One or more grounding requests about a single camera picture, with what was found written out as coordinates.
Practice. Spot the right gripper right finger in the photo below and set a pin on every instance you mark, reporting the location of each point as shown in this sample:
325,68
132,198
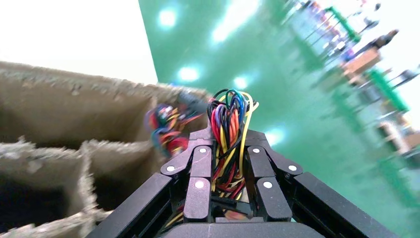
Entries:
272,193

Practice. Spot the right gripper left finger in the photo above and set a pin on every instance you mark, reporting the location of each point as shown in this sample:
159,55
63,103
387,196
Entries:
198,193

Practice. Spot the brown divided cardboard box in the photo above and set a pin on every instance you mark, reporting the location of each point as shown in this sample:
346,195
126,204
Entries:
65,108

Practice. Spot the brown workbench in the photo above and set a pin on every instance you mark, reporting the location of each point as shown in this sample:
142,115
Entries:
361,62

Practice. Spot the green shelf frame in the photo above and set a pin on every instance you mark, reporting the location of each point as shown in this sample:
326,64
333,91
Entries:
390,90

